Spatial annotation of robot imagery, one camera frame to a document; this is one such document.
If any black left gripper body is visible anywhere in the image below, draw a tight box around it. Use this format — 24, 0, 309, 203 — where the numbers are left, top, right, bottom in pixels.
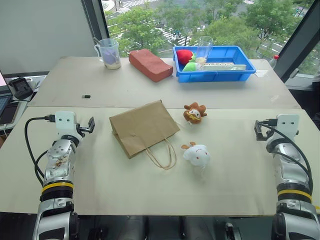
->
75, 122, 89, 138

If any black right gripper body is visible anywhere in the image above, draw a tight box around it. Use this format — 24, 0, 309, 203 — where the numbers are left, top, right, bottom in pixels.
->
260, 123, 276, 141

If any brown paper bag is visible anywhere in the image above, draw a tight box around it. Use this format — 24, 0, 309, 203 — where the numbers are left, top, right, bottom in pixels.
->
108, 99, 181, 171

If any cardboard table sheet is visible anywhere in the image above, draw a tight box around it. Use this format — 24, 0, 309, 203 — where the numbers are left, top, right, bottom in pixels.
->
0, 106, 320, 217
27, 56, 302, 110

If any brown plush toy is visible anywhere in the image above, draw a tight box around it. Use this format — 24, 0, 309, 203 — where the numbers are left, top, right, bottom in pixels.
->
183, 102, 208, 125

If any white plush toy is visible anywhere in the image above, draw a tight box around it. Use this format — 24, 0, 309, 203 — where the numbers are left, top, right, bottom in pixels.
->
180, 141, 212, 181

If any blue plastic bin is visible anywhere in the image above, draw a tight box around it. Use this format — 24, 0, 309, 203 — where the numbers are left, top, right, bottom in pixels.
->
172, 45, 257, 84

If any red capped plastic bottle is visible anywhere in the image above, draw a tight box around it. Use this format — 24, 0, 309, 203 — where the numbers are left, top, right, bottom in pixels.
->
269, 54, 280, 68

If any clear plastic measuring cup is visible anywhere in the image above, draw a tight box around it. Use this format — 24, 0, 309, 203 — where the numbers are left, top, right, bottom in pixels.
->
92, 37, 122, 70

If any black battery charger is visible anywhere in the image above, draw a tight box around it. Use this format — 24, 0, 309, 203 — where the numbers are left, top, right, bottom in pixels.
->
8, 77, 34, 101

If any red brick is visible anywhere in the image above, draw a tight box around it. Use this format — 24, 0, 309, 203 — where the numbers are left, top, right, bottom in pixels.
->
128, 48, 174, 83

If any green plush toy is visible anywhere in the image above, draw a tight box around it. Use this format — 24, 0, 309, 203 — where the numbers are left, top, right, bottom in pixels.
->
182, 61, 202, 73

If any clear drinking glass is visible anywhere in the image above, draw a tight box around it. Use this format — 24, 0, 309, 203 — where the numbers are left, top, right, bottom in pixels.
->
195, 35, 214, 64

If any red strawberry plush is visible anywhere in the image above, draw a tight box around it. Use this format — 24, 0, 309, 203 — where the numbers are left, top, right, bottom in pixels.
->
176, 49, 196, 64

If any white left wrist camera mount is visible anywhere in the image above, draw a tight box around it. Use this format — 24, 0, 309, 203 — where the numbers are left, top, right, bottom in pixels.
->
54, 111, 84, 145

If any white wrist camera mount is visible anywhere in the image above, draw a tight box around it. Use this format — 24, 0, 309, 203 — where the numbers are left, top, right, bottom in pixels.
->
54, 111, 84, 145
271, 113, 300, 149

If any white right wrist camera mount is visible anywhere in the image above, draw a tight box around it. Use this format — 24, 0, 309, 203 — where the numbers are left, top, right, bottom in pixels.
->
271, 113, 300, 149

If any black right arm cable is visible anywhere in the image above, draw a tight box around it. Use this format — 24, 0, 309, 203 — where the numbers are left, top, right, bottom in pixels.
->
255, 119, 314, 199

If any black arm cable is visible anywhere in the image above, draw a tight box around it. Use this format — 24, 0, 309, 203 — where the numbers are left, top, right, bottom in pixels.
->
24, 114, 56, 187
255, 119, 314, 199

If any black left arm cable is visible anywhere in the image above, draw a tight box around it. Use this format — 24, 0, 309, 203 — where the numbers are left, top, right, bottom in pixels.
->
24, 114, 56, 187

